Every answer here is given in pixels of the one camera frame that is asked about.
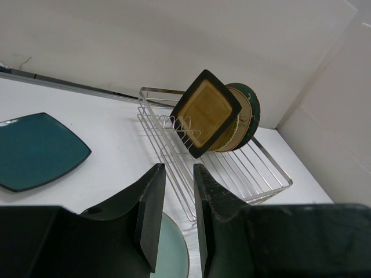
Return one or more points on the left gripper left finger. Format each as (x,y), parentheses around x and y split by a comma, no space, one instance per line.
(118,237)

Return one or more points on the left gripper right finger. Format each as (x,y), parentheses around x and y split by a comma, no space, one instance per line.
(289,240)

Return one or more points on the light green flower plate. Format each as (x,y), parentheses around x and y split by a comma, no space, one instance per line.
(173,256)

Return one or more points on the yellow woven round plate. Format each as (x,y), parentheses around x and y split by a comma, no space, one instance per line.
(226,137)

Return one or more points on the teal square plate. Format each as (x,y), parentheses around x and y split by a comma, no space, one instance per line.
(37,149)

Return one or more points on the beige bird plate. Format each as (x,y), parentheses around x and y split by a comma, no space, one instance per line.
(244,118)

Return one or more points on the dark teal round plate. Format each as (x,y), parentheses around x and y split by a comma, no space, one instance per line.
(255,112)

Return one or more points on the yellow square black-rimmed plate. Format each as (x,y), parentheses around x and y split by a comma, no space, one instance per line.
(204,111)

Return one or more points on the metal wire dish rack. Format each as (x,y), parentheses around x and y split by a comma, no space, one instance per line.
(250,172)

